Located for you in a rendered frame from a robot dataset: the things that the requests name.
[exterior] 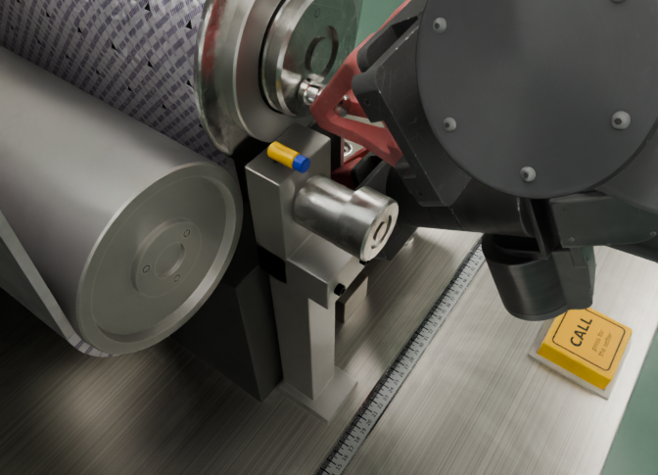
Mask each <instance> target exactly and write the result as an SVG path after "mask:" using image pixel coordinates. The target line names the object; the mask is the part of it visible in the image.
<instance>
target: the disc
mask: <svg viewBox="0 0 658 475"><path fill-rule="evenodd" d="M362 1H363V0H359V11H358V21H357V30H356V36H357V32H358V28H359V23H360V17H361V10H362ZM238 2H239V0H206V3H205V6H204V9H203V12H202V15H201V19H200V23H199V27H198V32H197V38H196V44H195V53H194V66H193V80H194V94H195V101H196V106H197V111H198V115H199V118H200V121H201V124H202V126H203V129H204V131H205V133H206V135H207V136H208V138H209V139H210V141H211V143H212V144H213V145H214V147H215V148H216V149H217V150H218V151H220V152H221V153H222V154H224V155H225V156H227V157H229V158H231V159H233V160H235V161H238V162H241V163H249V162H250V161H252V160H253V159H254V158H255V157H256V156H257V155H259V154H260V153H261V152H262V151H263V150H264V149H266V148H267V147H268V146H269V145H270V144H271V143H267V142H262V141H259V140H257V139H256V138H254V137H252V136H250V135H248V134H247V133H245V132H244V131H242V130H241V129H240V128H239V127H238V125H237V124H236V123H235V121H234V120H233V118H232V117H231V115H230V113H229V110H228V107H227V104H226V100H225V95H224V88H223V59H224V50H225V44H226V39H227V34H228V30H229V27H230V24H231V21H232V18H233V15H234V12H235V9H236V7H237V4H238Z"/></svg>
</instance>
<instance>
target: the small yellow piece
mask: <svg viewBox="0 0 658 475"><path fill-rule="evenodd" d="M267 155H268V156H269V157H270V158H271V159H272V161H273V162H274V163H275V164H277V163H278V162H279V163H280V164H282V165H284V166H287V167H289V168H291V169H295V170H297V171H298V172H300V173H304V172H306V171H307V170H308V168H309V166H310V159H309V158H307V157H305V156H303V155H301V154H300V153H298V152H296V151H294V150H292V149H290V148H288V147H286V146H284V145H282V144H280V143H278V142H276V141H275V142H273V143H271V145H270V146H269V148H268V150H267Z"/></svg>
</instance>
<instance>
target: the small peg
mask: <svg viewBox="0 0 658 475"><path fill-rule="evenodd" d="M325 87H326V85H325V84H322V83H320V82H317V81H316V80H313V79H311V78H307V79H305V80H304V81H303V83H302V84H301V86H300V89H299V92H298V99H299V101H300V102H301V103H304V104H306V105H309V106H310V105H311V104H312V103H313V102H314V100H315V99H316V98H317V97H318V95H319V94H320V93H321V92H322V90H323V89H324V88H325ZM351 103H352V101H351V97H350V96H349V95H348V94H347V95H346V96H345V97H344V98H343V99H342V100H341V101H340V102H339V103H338V104H337V106H336V107H335V108H334V109H333V110H334V113H335V114H336V115H337V116H339V117H342V118H344V117H345V116H346V115H347V113H348V112H349V110H350V107H351Z"/></svg>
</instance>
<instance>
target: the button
mask: <svg viewBox="0 0 658 475"><path fill-rule="evenodd" d="M632 333H633V329H632V328H630V327H628V326H626V325H624V324H622V323H620V322H618V321H616V320H614V319H612V318H610V317H608V316H607V315H605V314H603V313H601V312H599V311H597V310H595V309H592V308H588V309H570V310H567V311H566V312H565V313H563V314H561V315H559V316H557V317H555V318H554V319H553V321H552V323H551V325H550V327H549V329H548V331H547V333H546V335H545V337H544V338H543V340H542V342H541V344H540V347H539V349H538V354H539V355H540V356H543V357H544V358H546V359H548V360H550V361H552V362H553V363H555V364H557V365H559V366H561V367H562V368H564V369H566V370H568V371H570V372H571V373H573V374H575V375H577V376H579V377H580V378H582V379H584V380H586V381H587V382H589V383H590V384H592V385H594V386H595V387H597V388H599V389H601V390H603V389H605V388H606V387H607V386H608V384H609V383H610V382H611V381H612V380H613V377H614V375H615V372H616V370H617V368H618V365H619V363H620V361H621V358H622V356H623V353H624V351H625V349H626V346H627V344H628V342H629V340H630V338H631V335H632Z"/></svg>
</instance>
